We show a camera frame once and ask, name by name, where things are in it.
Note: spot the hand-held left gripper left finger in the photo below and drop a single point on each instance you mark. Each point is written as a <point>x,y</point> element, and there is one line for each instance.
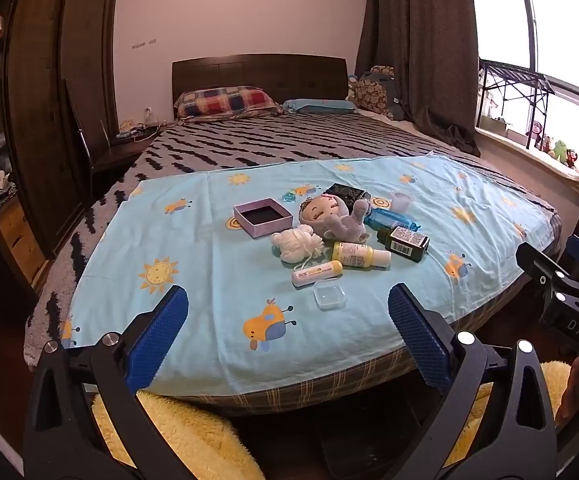
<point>159,332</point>

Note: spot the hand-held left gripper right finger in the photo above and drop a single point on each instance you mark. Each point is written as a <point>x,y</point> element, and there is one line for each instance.
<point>419,335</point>

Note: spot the dark green bottle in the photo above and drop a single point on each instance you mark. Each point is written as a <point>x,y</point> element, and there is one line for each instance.
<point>404,242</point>

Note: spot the clear plastic case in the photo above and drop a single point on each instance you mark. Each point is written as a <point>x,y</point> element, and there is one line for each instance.
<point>330,295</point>

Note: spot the yellow lotion bottle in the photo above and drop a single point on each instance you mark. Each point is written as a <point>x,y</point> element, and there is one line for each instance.
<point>357,255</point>

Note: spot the blue plastic bottle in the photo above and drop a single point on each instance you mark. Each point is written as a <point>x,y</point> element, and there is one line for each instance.
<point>387,219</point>

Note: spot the white and yellow tube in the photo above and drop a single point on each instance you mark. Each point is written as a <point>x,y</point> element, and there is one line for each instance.
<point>314,275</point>

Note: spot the small clear cup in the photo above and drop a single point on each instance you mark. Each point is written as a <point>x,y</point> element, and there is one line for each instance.
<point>402,201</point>

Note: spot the pink gift box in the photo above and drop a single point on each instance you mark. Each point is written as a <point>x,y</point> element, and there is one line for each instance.
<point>252,227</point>

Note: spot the white bath puff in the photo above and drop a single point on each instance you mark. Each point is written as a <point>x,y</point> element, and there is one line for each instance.
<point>294,244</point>

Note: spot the light blue printed sheet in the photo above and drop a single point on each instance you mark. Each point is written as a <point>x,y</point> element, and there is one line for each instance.
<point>219,310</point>

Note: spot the yellow fuzzy rug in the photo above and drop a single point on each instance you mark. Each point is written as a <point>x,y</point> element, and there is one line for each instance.
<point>194,435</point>

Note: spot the green frog plush toy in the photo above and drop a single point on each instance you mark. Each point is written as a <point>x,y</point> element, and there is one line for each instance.
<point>561,151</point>

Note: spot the plaid mattress cover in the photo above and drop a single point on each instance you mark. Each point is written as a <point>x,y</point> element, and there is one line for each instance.
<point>319,391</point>

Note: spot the brown monkey plush toy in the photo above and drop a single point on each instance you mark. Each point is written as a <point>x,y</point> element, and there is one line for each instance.
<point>534,135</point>

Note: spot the grey plush doll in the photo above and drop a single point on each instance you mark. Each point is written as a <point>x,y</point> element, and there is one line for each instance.
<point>319,212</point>

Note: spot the black patterned pouch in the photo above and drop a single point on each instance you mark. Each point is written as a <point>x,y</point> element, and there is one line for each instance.
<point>347,192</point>

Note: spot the black metal rack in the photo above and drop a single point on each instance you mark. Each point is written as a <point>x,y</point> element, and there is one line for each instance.
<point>514,82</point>

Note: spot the dark wooden nightstand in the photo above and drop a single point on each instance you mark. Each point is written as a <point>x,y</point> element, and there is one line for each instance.
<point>119,152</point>

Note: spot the window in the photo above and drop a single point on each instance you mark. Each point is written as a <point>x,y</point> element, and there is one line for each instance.
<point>559,35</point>

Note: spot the plaid pillow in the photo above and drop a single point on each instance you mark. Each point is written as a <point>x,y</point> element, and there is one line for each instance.
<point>224,102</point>

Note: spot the brown patterned plush cushion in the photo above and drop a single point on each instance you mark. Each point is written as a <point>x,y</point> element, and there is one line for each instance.
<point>372,92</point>

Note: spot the brown curtain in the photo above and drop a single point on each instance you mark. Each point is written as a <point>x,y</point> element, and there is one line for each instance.
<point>414,50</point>

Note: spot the blue pillow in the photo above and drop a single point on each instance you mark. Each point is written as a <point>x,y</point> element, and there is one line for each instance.
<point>319,106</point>

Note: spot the dark wooden wardrobe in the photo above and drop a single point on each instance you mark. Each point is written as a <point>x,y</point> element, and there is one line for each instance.
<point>34,110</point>

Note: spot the dark wooden headboard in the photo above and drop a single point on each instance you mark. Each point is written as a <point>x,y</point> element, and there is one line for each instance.
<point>259,72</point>

